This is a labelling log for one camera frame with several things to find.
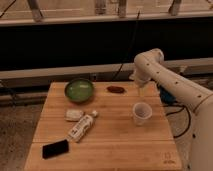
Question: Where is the green bowl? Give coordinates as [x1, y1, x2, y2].
[64, 78, 94, 103]

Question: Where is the black floor cable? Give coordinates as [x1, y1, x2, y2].
[165, 104, 192, 140]

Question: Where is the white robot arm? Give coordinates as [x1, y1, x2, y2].
[133, 48, 213, 171]

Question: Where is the small white wrapped packet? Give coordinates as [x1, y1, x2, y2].
[65, 109, 84, 121]

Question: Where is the black hanging cable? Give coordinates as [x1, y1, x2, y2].
[110, 9, 141, 82]

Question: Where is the black rectangular sponge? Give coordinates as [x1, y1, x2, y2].
[42, 140, 69, 159]

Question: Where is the white plastic bottle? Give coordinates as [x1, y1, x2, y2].
[68, 110, 98, 142]

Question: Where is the blue object behind table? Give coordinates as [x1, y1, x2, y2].
[159, 87, 176, 104]

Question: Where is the dark red pepper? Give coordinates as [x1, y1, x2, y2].
[107, 86, 125, 93]

